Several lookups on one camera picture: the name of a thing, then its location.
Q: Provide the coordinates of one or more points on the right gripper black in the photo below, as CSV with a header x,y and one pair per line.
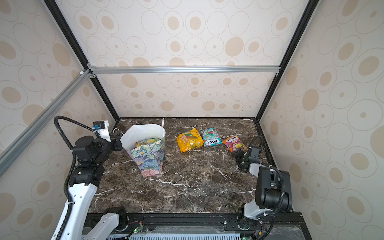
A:
x,y
239,155

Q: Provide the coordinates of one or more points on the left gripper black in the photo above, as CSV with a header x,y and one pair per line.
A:
x,y
115,137

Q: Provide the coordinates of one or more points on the pink Fox's candy bag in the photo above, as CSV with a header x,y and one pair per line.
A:
x,y
235,144

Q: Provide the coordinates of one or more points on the floral white paper bag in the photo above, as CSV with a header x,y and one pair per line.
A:
x,y
148,158

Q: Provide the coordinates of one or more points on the teal Fox's candy bag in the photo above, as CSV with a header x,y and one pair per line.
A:
x,y
211,137

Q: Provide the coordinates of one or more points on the yellow snack bag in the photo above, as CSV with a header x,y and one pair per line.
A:
x,y
190,140

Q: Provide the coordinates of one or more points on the green Fox's candy bag small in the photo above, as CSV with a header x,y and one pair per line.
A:
x,y
147,142

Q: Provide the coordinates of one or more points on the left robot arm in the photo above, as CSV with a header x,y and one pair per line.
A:
x,y
86,172

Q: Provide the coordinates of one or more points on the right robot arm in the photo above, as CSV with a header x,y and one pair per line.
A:
x,y
273,193

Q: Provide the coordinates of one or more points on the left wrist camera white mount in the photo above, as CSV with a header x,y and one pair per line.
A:
x,y
101,130

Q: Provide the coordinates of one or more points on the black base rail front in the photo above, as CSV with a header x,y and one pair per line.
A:
x,y
210,226

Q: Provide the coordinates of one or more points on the horizontal aluminium rail back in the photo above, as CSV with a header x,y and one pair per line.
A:
x,y
184,70

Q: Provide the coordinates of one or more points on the aluminium rail left side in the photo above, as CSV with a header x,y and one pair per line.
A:
x,y
25,138

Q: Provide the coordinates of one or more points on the black frame post left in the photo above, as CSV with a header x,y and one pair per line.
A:
x,y
76,48

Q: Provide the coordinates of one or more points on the black frame post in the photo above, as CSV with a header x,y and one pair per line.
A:
x,y
302,25
76,48

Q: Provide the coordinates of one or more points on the black frame post right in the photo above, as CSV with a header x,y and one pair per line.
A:
x,y
302,25

